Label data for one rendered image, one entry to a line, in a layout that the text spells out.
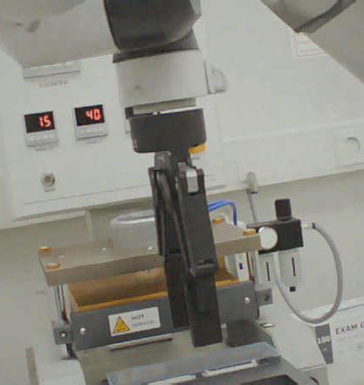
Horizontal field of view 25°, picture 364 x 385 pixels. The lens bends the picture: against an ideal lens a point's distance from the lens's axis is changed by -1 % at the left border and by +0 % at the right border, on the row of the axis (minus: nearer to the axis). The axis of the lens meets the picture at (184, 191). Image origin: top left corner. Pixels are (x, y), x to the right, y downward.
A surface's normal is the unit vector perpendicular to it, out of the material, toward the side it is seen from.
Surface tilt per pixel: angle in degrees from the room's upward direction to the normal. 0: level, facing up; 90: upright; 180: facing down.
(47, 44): 137
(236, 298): 90
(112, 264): 90
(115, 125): 90
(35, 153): 90
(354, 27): 132
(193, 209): 82
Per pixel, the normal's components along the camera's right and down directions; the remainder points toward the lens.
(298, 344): 0.05, -0.70
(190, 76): 0.70, 0.00
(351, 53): -0.57, 0.78
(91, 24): 0.06, 0.73
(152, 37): 0.13, 0.95
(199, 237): 0.23, -0.08
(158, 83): -0.03, 0.10
